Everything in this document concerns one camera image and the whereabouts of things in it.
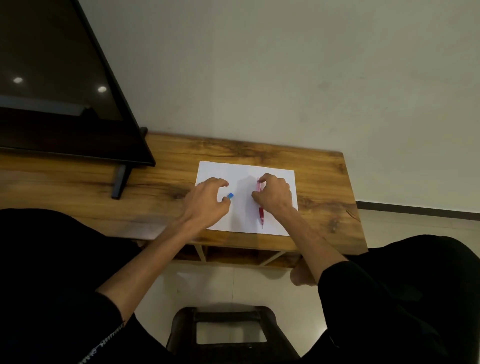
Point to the person's left hand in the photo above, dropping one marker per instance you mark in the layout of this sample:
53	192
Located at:
202	204

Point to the person's right hand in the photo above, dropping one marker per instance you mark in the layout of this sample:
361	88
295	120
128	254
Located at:
275	197

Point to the person's right thumb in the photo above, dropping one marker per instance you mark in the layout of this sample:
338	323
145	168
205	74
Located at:
258	196

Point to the person's left thumb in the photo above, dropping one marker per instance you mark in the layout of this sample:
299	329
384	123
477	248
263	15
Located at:
223	201

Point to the red pen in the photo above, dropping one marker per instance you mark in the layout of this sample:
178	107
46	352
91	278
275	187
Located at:
261	215

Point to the person's left forearm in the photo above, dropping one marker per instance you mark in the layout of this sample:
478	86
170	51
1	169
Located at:
150	258

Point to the person's right forearm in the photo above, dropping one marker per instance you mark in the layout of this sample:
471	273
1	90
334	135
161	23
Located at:
303	240

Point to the white paper sheet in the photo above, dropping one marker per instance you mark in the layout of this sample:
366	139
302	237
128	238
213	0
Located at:
240	176

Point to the wooden table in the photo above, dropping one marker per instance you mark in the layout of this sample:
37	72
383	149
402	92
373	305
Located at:
168	161

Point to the person's bare foot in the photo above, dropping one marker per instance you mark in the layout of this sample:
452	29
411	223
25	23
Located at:
302	273

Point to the black television stand foot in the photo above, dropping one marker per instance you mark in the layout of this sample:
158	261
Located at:
120	182

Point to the dark brown stool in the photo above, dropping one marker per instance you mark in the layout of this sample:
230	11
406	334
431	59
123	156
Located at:
225	352

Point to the person's black right sleeve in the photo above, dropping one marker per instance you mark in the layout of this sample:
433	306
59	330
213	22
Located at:
371	322

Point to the person's black sleeve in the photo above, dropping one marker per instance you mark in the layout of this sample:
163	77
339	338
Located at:
75	330
371	322

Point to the person's black left sleeve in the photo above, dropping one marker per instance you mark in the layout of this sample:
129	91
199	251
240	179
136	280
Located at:
75	330

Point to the black flat screen television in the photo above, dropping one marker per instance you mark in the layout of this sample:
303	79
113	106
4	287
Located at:
56	75

